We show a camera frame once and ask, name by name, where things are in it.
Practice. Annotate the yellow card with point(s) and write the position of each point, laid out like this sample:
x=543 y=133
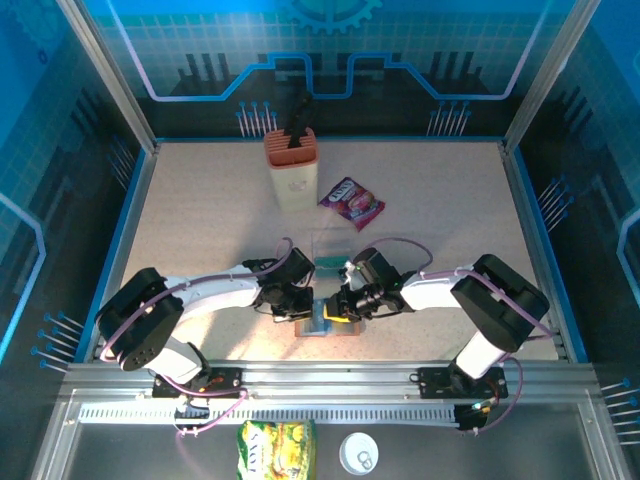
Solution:
x=332 y=316

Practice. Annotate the blue card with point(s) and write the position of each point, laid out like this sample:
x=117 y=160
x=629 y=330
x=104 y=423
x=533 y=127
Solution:
x=319 y=310

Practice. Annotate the orange card holder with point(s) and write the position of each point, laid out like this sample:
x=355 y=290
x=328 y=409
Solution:
x=350 y=330

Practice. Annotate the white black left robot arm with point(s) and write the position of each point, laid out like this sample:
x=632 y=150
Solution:
x=220 y=295

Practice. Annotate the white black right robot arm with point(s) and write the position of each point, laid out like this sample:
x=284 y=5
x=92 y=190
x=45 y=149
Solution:
x=435 y=295

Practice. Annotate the clear plastic tray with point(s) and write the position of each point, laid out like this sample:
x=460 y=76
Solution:
x=327 y=242

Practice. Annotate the purple candy bag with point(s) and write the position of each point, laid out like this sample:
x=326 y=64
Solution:
x=352 y=202

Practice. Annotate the beige knife block orange top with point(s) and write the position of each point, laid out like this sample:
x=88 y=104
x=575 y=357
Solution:
x=295 y=185

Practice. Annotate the yellow green snack bag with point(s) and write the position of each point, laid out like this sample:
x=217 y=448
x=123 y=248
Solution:
x=275 y=450

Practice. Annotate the white tin can lid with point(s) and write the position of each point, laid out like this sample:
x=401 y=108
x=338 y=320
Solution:
x=352 y=447

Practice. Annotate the aluminium mounting rail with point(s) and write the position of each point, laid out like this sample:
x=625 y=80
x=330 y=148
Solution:
x=325 y=380

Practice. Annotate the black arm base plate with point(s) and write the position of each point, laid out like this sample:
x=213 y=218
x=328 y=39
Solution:
x=430 y=385
x=227 y=380

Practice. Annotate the aluminium side rail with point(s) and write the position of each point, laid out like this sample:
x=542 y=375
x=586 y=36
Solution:
x=131 y=225
x=530 y=225

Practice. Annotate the aluminium frame post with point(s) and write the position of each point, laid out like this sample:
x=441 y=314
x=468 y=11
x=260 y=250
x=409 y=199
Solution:
x=110 y=75
x=550 y=75

